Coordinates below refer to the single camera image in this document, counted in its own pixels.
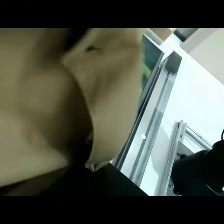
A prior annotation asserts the silver frame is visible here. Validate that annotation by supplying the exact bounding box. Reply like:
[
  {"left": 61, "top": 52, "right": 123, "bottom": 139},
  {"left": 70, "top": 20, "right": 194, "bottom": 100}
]
[{"left": 113, "top": 29, "right": 215, "bottom": 197}]

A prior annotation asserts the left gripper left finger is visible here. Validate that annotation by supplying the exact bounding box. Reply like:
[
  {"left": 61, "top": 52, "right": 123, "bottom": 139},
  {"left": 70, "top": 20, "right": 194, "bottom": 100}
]
[{"left": 43, "top": 164, "right": 92, "bottom": 197}]

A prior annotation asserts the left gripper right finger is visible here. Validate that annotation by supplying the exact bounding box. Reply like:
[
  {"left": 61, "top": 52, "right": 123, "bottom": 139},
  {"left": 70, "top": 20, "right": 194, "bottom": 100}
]
[{"left": 90, "top": 163, "right": 149, "bottom": 197}]

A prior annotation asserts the tan long-sleeved shirt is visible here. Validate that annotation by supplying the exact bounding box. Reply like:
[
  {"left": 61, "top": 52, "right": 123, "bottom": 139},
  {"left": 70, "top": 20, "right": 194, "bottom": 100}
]
[{"left": 0, "top": 27, "right": 147, "bottom": 197}]

